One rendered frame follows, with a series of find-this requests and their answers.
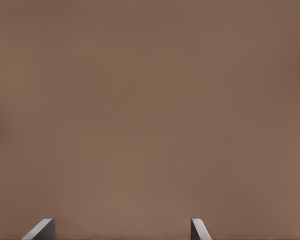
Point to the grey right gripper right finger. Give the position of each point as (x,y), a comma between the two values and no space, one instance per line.
(198,231)

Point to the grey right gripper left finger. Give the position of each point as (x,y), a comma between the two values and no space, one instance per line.
(43,231)

